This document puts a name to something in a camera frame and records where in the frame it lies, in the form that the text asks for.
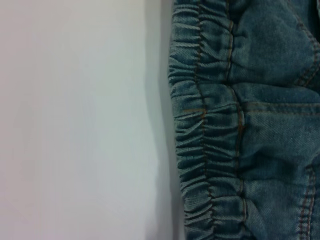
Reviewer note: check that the blue denim shorts with print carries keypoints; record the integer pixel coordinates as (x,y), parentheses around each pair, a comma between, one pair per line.
(250,125)

